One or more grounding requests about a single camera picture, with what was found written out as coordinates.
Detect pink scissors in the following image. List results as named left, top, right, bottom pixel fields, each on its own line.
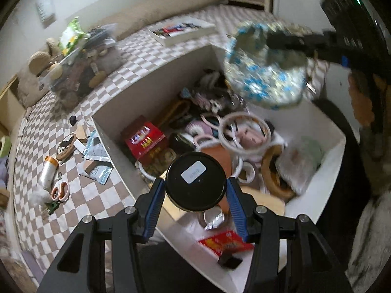
left=194, top=113, right=220, bottom=147

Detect black round tin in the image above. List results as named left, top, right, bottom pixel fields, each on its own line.
left=165, top=152, right=228, bottom=212

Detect red box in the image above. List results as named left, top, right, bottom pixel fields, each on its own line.
left=120, top=115, right=168, bottom=161

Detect yellow ball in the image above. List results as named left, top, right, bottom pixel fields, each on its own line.
left=49, top=63, right=63, bottom=80

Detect beige fluffy blanket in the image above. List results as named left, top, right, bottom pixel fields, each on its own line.
left=15, top=0, right=228, bottom=107

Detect white cardboard box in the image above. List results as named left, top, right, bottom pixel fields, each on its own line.
left=92, top=44, right=347, bottom=293

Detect assorted pens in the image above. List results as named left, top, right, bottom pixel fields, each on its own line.
left=153, top=21, right=202, bottom=35

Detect wrapped brown tape roll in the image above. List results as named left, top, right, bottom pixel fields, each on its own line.
left=202, top=206, right=225, bottom=231

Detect clear plastic storage bin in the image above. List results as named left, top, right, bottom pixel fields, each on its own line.
left=38, top=23, right=123, bottom=110

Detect oval wooden brush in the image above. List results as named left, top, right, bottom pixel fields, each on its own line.
left=88, top=72, right=107, bottom=87

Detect green snack packet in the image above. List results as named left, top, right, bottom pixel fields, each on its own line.
left=58, top=18, right=90, bottom=52

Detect checkered bedsheet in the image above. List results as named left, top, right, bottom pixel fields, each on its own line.
left=6, top=4, right=330, bottom=281

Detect light wooden oval box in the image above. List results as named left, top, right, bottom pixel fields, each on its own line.
left=241, top=186, right=286, bottom=217

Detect purple cloth strip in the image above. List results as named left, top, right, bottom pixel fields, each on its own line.
left=21, top=250, right=46, bottom=281

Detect multicolour crochet piece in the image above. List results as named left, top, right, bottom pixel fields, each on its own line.
left=180, top=87, right=225, bottom=110

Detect blue floral pouch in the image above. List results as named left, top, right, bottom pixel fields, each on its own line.
left=223, top=21, right=307, bottom=110

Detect brown leather case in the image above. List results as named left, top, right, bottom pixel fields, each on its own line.
left=198, top=145, right=236, bottom=217

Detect wooden headboard shelf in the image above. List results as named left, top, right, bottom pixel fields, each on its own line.
left=0, top=75, right=25, bottom=135

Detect small black box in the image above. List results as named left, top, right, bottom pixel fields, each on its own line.
left=217, top=252, right=243, bottom=271

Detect white plastic ring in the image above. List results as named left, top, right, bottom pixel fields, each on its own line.
left=136, top=160, right=165, bottom=185

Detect white fluffy rug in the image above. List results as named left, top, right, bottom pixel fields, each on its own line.
left=347, top=189, right=391, bottom=293

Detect brown leather oval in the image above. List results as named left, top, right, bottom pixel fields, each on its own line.
left=159, top=102, right=190, bottom=126

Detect orange white scissors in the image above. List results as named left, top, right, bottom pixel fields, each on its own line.
left=51, top=181, right=71, bottom=202

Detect mint green round pad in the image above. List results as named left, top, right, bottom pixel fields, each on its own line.
left=295, top=137, right=324, bottom=168

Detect brown leather straps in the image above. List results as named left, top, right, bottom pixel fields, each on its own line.
left=198, top=70, right=233, bottom=98

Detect white plastic packet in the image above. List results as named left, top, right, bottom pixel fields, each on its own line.
left=276, top=146, right=315, bottom=196

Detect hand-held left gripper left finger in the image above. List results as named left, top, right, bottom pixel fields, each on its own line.
left=36, top=177, right=166, bottom=293

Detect white fluff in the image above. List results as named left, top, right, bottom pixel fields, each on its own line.
left=31, top=186, right=52, bottom=206

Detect white wall sign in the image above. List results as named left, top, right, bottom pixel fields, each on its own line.
left=34, top=0, right=57, bottom=28

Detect small wooden panda disc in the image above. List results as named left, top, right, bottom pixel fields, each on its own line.
left=56, top=134, right=78, bottom=162

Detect large wooden panda box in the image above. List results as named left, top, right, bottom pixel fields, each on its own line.
left=261, top=145, right=298, bottom=199

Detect small pink device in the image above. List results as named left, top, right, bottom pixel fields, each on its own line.
left=238, top=126, right=266, bottom=147

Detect red snack packet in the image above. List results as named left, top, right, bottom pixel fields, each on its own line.
left=197, top=230, right=254, bottom=258

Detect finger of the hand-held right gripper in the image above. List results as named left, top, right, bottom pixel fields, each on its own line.
left=266, top=30, right=351, bottom=67

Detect clear thread spool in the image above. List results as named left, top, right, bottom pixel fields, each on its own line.
left=39, top=156, right=59, bottom=190

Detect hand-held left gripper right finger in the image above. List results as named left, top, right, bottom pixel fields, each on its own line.
left=226, top=177, right=354, bottom=293

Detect white shallow tray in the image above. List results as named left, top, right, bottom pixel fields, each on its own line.
left=148, top=17, right=217, bottom=48

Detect pink crochet round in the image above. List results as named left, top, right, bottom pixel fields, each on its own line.
left=183, top=120, right=211, bottom=136

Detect black round case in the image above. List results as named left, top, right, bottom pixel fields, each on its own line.
left=169, top=132, right=196, bottom=156

